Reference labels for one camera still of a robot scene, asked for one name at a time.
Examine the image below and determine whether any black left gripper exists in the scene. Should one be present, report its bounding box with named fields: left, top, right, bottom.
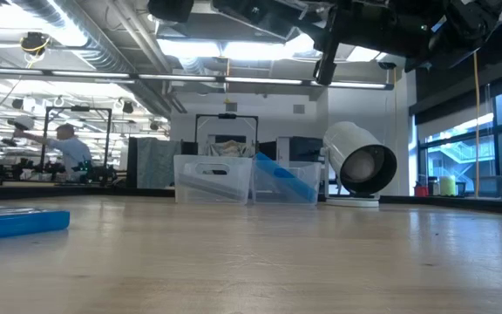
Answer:
left=148, top=0, right=195, bottom=24

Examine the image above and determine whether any black table frame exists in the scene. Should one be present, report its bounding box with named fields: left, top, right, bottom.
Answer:
left=0, top=181, right=502, bottom=215

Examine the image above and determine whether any person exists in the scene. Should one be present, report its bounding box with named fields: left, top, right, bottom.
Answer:
left=14, top=124, right=93, bottom=182

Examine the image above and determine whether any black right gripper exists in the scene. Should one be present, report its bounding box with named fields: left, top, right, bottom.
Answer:
left=212, top=0, right=442, bottom=86

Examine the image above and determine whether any black rectangular stand frame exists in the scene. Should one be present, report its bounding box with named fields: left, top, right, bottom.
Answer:
left=194, top=113, right=260, bottom=160

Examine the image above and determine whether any black ceiling cable reel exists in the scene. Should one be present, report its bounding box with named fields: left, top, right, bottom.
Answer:
left=19, top=31, right=51, bottom=58

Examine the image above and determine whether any yellow-green container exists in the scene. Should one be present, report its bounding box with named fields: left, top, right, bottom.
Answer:
left=438, top=175, right=457, bottom=196

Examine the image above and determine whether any black distant station frame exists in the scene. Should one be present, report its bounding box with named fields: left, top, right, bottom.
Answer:
left=41, top=106, right=112, bottom=175

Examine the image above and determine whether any clear plastic bin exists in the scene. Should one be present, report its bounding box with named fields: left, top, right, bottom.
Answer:
left=173, top=154, right=254, bottom=205
left=250, top=160, right=322, bottom=206

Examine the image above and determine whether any ceiling light tube rail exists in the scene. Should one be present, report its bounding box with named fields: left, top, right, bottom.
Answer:
left=0, top=65, right=395, bottom=91

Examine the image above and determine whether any grey fabric partition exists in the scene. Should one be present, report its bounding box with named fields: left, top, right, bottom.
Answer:
left=136, top=137, right=173, bottom=189

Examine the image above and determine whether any beige crumpled cloth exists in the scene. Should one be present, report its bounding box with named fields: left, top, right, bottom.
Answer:
left=207, top=139, right=256, bottom=159

